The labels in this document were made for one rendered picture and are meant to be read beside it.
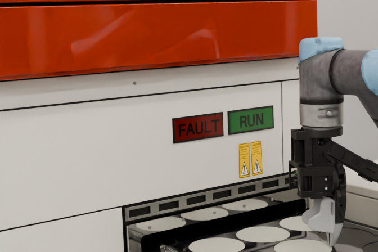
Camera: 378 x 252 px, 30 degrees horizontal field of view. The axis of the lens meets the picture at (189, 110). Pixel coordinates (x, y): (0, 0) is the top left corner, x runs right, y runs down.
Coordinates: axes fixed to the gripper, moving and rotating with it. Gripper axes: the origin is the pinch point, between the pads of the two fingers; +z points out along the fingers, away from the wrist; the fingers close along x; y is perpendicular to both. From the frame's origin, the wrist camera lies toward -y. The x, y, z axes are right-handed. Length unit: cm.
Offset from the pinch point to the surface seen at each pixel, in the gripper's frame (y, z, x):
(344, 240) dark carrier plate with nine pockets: -2.6, 1.4, -2.3
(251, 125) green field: 9.4, -17.6, -21.9
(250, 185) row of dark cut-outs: 10.2, -5.3, -21.5
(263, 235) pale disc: 10.8, 1.3, -8.6
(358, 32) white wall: -100, -29, -240
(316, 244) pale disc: 3.0, 1.3, -1.0
